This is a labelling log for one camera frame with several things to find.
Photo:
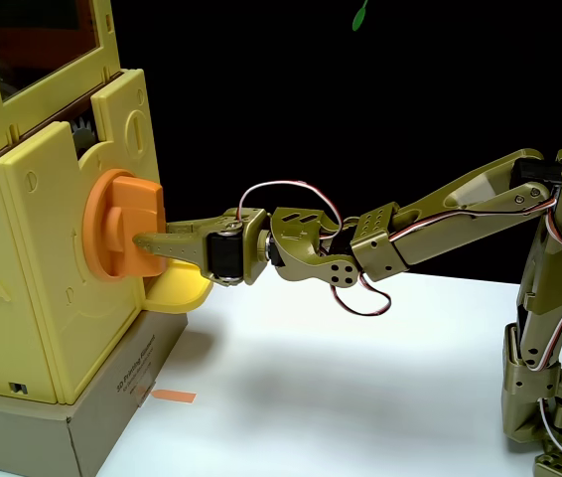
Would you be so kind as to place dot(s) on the orange vending machine knob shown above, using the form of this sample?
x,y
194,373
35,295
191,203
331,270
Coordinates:
x,y
127,208

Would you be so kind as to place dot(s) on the clear tape piece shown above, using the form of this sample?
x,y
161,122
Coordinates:
x,y
143,392

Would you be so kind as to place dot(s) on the yellow toy vending machine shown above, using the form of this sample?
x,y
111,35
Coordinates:
x,y
38,278

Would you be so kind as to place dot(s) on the brown cardboard box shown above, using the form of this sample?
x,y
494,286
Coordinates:
x,y
112,387

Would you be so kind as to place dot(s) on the green leaf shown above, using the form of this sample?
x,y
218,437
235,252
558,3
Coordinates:
x,y
359,17

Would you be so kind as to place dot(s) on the orange tape strip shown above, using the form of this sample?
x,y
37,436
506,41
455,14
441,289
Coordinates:
x,y
174,396

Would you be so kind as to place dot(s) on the grey plastic gear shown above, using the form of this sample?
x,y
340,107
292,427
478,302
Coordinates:
x,y
82,136

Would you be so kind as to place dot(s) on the yellow dispensing tray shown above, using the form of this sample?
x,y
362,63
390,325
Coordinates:
x,y
182,288

